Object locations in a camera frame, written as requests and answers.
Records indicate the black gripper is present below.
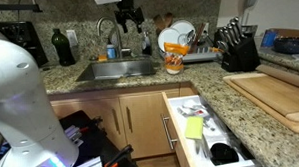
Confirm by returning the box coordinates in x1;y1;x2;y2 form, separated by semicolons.
114;0;146;36

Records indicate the white open drawer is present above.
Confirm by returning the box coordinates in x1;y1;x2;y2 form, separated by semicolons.
160;88;257;167

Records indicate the clear plastic object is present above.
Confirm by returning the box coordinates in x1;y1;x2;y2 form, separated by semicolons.
96;15;133;60

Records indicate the dark soap dispenser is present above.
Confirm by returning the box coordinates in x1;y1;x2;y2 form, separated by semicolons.
140;29;154;57

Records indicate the wooden spoon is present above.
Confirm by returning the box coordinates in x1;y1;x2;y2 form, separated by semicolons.
163;12;175;29
152;14;168;31

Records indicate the blue label soap bottle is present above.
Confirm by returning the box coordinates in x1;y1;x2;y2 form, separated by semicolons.
105;39;118;60

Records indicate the white plate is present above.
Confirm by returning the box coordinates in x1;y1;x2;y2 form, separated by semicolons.
169;19;197;45
157;26;182;53

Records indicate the stainless steel sink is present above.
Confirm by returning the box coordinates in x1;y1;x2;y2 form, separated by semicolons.
75;57;156;83

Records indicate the clear drinking glass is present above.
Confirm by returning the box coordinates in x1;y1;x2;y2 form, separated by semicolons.
177;29;196;47

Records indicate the dark green glass bottle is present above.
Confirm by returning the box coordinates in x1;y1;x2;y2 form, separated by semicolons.
50;27;77;68

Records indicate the dish drying rack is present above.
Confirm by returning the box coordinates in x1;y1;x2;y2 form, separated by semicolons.
158;40;224;65

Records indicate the wooden cabinet door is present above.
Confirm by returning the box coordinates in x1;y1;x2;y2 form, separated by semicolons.
118;88;184;161
50;96;129;154

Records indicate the black countertop appliance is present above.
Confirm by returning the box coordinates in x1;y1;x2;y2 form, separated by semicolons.
0;19;50;70

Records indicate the black knife block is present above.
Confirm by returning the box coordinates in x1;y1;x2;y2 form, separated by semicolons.
213;27;262;74

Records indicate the yellow cloth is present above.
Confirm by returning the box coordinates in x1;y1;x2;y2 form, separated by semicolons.
183;115;206;141

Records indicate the black equipment case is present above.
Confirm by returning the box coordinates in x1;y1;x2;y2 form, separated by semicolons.
57;108;139;167

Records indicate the orange black clamp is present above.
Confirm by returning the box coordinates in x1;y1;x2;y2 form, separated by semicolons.
103;143;135;167

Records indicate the blue box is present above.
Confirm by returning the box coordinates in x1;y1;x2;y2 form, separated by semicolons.
261;28;280;50

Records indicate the black round cup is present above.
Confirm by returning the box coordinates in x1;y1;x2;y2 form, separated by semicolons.
209;141;240;167

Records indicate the large wooden cutting board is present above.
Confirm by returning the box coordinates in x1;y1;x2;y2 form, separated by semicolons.
221;70;299;139

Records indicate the dark blue bowl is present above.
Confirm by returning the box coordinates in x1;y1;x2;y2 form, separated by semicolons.
272;35;299;56

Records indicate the wooden rolling pin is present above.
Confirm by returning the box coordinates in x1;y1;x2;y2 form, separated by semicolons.
255;62;299;94

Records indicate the small wooden cutting board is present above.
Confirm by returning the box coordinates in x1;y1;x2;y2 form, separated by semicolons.
238;73;299;125

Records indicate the white wall outlet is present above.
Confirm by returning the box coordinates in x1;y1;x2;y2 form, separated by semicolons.
66;28;79;48

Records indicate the steel handled knife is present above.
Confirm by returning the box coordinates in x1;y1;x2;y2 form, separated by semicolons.
219;27;228;43
216;40;231;55
232;15;246;41
223;24;236;47
228;21;241;44

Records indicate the steel drawer handle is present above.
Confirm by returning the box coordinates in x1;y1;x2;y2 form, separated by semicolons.
160;113;179;151

